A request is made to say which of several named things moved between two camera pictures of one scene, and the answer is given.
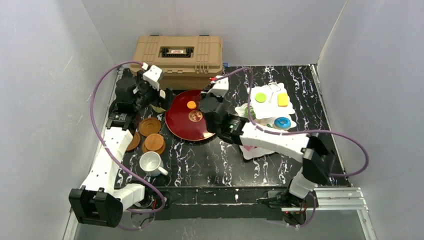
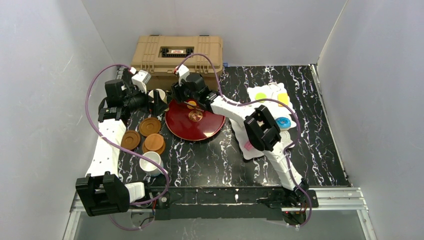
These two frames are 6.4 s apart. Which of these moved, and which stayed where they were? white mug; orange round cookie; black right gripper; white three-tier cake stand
Moved: black right gripper
Stayed: orange round cookie; white mug; white three-tier cake stand
